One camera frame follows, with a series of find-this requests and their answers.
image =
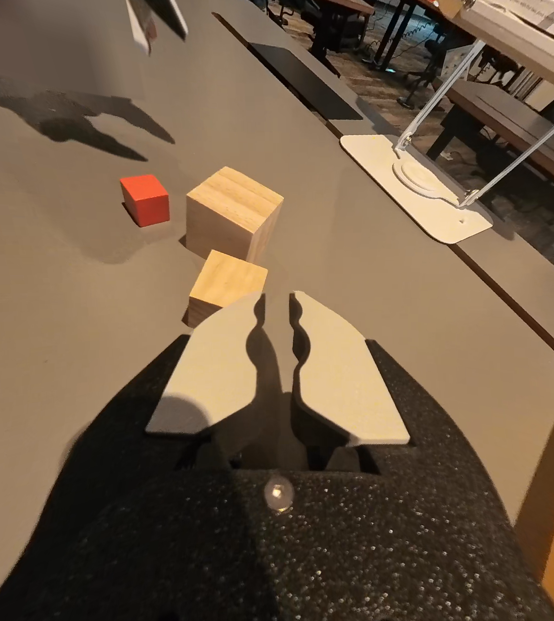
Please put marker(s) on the brown wooden bench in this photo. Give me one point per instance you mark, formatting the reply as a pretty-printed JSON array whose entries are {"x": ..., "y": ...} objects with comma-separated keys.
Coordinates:
[{"x": 509, "y": 116}]

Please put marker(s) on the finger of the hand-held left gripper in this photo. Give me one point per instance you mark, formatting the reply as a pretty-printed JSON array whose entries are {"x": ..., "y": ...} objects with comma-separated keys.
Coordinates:
[
  {"x": 172, "y": 17},
  {"x": 140, "y": 22}
]

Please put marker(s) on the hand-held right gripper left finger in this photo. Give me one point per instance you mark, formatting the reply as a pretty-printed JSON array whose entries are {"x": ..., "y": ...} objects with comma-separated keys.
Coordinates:
[{"x": 209, "y": 378}]

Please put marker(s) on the large natural wooden cube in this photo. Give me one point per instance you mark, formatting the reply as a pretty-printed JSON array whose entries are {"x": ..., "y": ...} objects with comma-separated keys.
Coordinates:
[{"x": 233, "y": 213}]

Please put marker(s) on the black office chair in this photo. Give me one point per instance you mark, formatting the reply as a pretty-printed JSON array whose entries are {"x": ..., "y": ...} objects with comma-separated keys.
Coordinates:
[{"x": 289, "y": 12}]

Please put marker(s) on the small red wooden cube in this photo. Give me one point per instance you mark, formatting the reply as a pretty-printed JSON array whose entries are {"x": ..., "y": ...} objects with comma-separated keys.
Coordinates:
[{"x": 145, "y": 200}]

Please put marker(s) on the medium natural wooden cube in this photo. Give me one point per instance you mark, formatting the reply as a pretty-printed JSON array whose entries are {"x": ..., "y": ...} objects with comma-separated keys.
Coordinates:
[{"x": 226, "y": 286}]

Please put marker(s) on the white desk lamp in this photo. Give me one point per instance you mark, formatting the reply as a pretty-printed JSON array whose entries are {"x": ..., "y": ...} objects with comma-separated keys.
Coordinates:
[{"x": 415, "y": 191}]

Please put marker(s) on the black rectangular desk pad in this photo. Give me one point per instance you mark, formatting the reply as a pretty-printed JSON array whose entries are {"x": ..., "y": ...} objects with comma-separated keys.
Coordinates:
[{"x": 306, "y": 82}]

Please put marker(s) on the dark wooden table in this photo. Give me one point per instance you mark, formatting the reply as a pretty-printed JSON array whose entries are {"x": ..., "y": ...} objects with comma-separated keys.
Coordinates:
[{"x": 340, "y": 14}]

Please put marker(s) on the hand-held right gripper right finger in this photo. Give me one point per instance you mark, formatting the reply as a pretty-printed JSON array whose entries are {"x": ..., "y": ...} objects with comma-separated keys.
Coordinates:
[{"x": 342, "y": 378}]

